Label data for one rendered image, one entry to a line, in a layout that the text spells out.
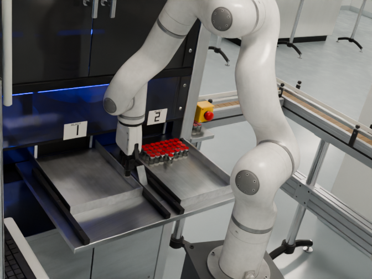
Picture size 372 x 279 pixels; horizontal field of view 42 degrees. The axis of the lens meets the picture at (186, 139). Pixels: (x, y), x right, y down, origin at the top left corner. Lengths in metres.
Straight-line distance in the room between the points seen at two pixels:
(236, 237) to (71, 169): 0.68
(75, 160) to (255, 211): 0.77
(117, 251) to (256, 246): 0.95
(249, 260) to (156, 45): 0.64
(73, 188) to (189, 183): 0.41
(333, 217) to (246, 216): 1.30
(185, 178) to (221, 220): 1.35
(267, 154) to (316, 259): 1.90
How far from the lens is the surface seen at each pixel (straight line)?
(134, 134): 1.48
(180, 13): 1.26
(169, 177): 1.76
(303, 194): 2.63
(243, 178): 1.17
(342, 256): 3.16
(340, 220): 2.53
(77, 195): 1.62
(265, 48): 1.20
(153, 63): 1.34
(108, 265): 2.21
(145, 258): 2.33
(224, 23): 1.10
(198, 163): 1.88
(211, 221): 3.06
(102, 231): 1.49
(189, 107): 1.94
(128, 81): 1.33
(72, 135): 1.71
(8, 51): 1.41
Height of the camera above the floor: 1.84
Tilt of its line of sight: 28 degrees down
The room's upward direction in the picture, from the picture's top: 11 degrees clockwise
